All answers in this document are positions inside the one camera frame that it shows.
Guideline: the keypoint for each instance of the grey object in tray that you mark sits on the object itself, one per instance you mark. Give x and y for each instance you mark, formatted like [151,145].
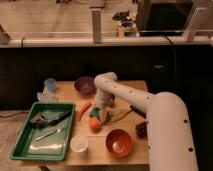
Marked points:
[38,120]

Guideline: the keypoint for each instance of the teal sponge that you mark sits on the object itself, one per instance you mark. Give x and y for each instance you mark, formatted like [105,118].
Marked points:
[94,112]

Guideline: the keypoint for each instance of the black handled knife in tray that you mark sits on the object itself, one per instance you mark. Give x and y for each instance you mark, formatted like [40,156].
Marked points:
[59,118]

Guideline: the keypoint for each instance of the blue plastic cup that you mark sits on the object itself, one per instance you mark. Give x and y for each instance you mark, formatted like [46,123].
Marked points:
[50,84]

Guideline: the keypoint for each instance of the orange fruit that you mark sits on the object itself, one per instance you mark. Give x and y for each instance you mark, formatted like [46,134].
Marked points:
[94,124]

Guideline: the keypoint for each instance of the clear plastic bag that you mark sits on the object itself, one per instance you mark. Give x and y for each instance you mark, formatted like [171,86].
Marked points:
[47,97]

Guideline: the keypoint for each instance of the silver fork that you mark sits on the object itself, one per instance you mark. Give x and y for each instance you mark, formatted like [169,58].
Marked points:
[58,130]

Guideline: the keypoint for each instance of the yellow banana piece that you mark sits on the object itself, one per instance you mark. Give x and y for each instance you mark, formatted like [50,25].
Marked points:
[112,114]

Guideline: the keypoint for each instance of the dark grape bunch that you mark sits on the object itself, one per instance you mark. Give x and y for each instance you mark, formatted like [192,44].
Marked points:
[141,130]

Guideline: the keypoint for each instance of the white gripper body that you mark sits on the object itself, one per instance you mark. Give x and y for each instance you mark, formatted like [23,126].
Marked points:
[103,99]

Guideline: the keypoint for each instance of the white cup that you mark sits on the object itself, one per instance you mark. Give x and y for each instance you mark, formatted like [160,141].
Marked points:
[79,145]

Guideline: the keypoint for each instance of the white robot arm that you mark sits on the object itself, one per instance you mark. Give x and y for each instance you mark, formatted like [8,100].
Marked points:
[170,140]

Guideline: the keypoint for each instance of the orange bowl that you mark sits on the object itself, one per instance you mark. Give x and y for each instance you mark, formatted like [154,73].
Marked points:
[119,143]

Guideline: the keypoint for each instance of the purple bowl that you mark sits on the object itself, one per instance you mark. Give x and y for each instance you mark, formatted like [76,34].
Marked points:
[84,85]

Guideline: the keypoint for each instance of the green plastic tray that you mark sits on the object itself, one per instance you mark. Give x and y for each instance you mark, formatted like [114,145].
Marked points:
[52,148]

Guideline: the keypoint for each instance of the orange carrot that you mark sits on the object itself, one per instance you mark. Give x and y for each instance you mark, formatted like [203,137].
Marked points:
[84,107]

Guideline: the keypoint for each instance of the black monitor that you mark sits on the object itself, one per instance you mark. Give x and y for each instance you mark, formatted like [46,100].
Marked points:
[162,15]

